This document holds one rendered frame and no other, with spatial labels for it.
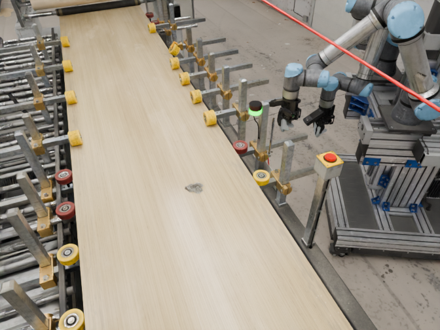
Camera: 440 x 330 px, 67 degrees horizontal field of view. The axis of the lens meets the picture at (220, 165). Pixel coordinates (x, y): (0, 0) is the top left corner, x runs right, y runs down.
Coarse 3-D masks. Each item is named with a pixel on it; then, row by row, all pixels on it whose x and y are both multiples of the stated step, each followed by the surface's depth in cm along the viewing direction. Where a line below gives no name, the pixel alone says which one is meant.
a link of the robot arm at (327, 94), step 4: (332, 80) 170; (336, 80) 170; (328, 84) 170; (332, 84) 169; (336, 84) 170; (324, 88) 172; (328, 88) 171; (332, 88) 171; (336, 88) 172; (324, 92) 174; (328, 92) 172; (332, 92) 172; (320, 96) 178; (324, 96) 175; (328, 96) 174; (332, 96) 174; (324, 100) 176; (328, 100) 175; (332, 100) 176
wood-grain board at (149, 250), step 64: (128, 64) 251; (128, 128) 191; (192, 128) 189; (128, 192) 154; (192, 192) 153; (256, 192) 152; (128, 256) 129; (192, 256) 128; (256, 256) 128; (128, 320) 111; (192, 320) 110; (256, 320) 110; (320, 320) 109
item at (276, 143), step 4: (304, 132) 191; (292, 136) 189; (296, 136) 188; (300, 136) 188; (304, 136) 189; (276, 140) 186; (280, 140) 186; (284, 140) 186; (288, 140) 186; (292, 140) 187; (296, 140) 188; (300, 140) 190; (268, 144) 184; (272, 144) 184; (276, 144) 185; (280, 144) 186; (248, 148) 182; (252, 148) 182; (268, 148) 184; (272, 148) 185; (248, 152) 180; (252, 152) 182; (240, 156) 180
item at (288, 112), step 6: (282, 96) 158; (288, 102) 156; (294, 102) 155; (300, 102) 156; (282, 108) 161; (288, 108) 160; (294, 108) 156; (282, 114) 162; (288, 114) 159; (294, 114) 160; (300, 114) 162; (288, 120) 161
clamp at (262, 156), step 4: (252, 144) 183; (256, 144) 182; (256, 148) 180; (256, 152) 179; (260, 152) 177; (264, 152) 178; (256, 156) 181; (260, 156) 177; (264, 156) 177; (260, 160) 178; (264, 160) 179
